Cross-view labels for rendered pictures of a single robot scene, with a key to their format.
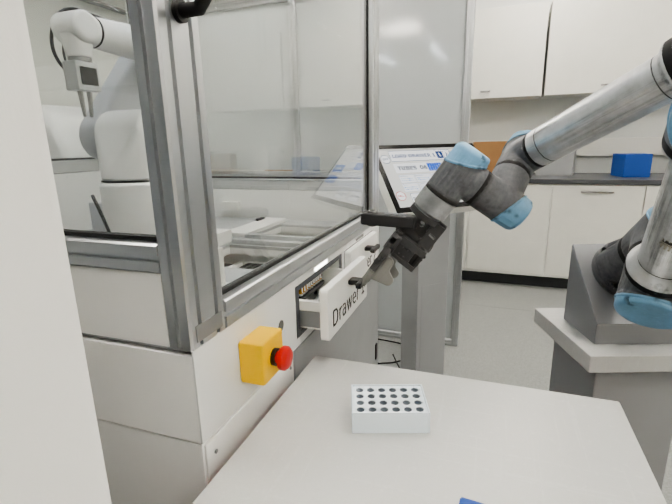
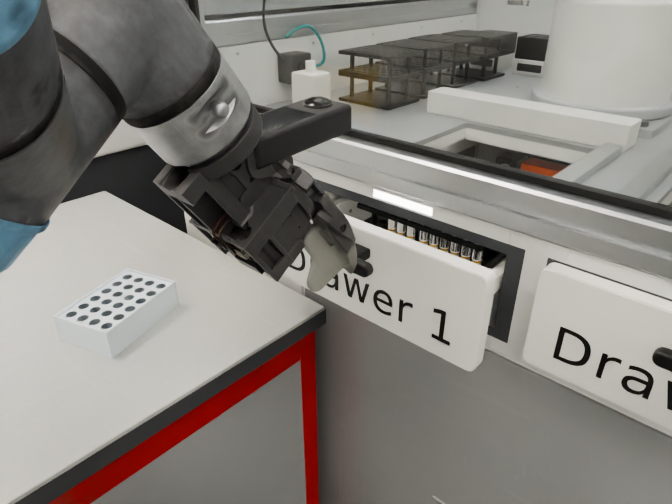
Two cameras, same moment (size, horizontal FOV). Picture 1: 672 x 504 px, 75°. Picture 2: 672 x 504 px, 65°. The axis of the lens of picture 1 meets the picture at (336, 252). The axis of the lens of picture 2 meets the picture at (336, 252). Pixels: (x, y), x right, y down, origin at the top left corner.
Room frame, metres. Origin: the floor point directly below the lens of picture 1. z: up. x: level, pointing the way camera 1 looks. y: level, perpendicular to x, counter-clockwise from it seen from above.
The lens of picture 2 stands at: (1.12, -0.50, 1.17)
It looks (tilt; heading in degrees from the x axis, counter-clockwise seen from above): 29 degrees down; 112
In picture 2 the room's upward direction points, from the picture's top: straight up
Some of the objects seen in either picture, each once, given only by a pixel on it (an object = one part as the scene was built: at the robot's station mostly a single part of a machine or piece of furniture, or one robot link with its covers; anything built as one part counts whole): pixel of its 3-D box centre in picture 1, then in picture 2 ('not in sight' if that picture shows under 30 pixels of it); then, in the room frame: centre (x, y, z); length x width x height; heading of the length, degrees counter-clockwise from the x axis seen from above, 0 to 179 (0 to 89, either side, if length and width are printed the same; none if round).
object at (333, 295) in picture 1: (346, 293); (365, 271); (0.96, -0.02, 0.87); 0.29 x 0.02 x 0.11; 160
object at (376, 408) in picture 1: (388, 407); (120, 309); (0.65, -0.08, 0.78); 0.12 x 0.08 x 0.04; 88
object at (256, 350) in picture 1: (263, 354); not in sight; (0.66, 0.12, 0.88); 0.07 x 0.05 x 0.07; 160
